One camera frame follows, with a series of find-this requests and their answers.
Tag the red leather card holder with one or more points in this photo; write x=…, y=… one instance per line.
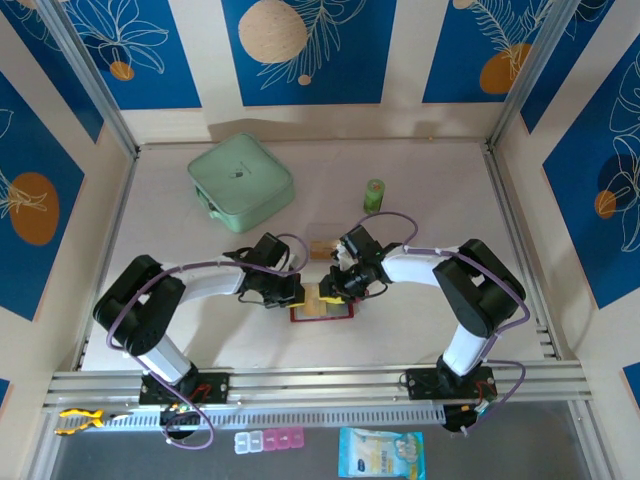
x=345, y=312

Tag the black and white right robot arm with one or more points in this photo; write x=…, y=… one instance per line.
x=475, y=295

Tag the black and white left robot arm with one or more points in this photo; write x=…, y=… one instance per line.
x=145, y=320

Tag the small green can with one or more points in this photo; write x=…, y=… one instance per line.
x=374, y=195

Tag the mint green zip pouch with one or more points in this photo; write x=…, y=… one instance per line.
x=240, y=180

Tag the pink pill box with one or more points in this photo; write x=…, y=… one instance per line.
x=284, y=439

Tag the white pill box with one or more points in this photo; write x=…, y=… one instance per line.
x=248, y=442

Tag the blue wet wipes packet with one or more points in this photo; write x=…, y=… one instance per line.
x=380, y=452

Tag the black connector board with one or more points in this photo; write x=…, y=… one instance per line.
x=180, y=420
x=460, y=422

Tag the yellow black pliers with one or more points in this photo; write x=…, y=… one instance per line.
x=95, y=417

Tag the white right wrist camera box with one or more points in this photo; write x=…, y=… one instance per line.
x=342, y=252

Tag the aluminium front rail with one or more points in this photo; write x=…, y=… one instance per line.
x=325, y=385

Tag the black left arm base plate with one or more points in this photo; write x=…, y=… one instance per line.
x=215, y=387

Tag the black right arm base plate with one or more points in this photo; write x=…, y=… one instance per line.
x=422, y=384

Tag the aluminium table side rail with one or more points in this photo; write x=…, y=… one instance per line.
x=501, y=190
x=119, y=225

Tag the aluminium frame post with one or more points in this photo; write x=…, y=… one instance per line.
x=530, y=70
x=90, y=80

